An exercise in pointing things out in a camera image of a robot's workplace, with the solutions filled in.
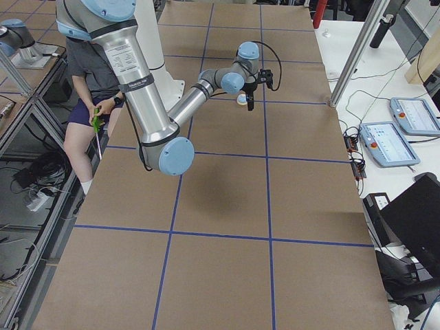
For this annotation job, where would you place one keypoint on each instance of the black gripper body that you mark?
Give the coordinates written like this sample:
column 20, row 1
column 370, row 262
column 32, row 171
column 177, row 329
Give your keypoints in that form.
column 250, row 88

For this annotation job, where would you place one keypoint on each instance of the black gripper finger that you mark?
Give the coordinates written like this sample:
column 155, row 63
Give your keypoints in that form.
column 250, row 104

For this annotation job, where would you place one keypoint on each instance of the white blue call bell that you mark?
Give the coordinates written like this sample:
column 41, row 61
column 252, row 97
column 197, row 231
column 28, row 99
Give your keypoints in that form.
column 241, row 99

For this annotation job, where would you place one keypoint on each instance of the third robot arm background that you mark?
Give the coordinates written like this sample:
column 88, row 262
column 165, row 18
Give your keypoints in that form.
column 18, row 44

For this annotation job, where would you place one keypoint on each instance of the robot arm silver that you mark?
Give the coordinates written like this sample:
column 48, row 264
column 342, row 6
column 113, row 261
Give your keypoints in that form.
column 127, row 31

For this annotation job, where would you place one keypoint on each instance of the red pole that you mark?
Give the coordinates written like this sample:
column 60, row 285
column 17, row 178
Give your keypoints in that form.
column 320, row 9

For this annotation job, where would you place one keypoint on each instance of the small electronics board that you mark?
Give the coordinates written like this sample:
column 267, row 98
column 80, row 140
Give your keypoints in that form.
column 351, row 143

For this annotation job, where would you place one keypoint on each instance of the near teach pendant tablet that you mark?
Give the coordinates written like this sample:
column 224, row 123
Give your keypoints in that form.
column 387, row 145

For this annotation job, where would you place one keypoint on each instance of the teach pendant tablet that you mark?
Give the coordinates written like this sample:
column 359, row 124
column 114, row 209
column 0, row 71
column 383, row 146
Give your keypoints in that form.
column 415, row 116
column 387, row 145

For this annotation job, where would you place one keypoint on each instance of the black cylinder on table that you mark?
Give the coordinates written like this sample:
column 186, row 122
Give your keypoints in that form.
column 384, row 25

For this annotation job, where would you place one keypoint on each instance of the seated person grey shirt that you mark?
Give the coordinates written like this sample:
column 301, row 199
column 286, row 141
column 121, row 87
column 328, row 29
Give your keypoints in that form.
column 98, row 95

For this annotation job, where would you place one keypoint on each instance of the far teach pendant tablet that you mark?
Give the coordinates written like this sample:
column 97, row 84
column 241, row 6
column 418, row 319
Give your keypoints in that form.
column 415, row 116

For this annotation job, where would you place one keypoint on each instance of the black monitor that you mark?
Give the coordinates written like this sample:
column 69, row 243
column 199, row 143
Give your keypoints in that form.
column 413, row 216

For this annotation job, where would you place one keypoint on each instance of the white power strip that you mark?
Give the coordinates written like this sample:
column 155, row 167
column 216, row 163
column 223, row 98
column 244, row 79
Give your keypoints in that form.
column 34, row 202

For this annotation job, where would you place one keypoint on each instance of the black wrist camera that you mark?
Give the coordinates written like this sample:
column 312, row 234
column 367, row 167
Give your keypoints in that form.
column 265, row 76

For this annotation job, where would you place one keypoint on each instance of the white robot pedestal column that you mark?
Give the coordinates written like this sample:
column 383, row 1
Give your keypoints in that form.
column 148, row 37

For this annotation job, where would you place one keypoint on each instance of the aluminium frame post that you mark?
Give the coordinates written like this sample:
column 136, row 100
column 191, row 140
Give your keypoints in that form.
column 363, row 40

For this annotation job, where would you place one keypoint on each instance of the green handled grabber stick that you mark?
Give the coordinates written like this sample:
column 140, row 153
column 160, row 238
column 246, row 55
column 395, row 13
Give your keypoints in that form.
column 96, row 124

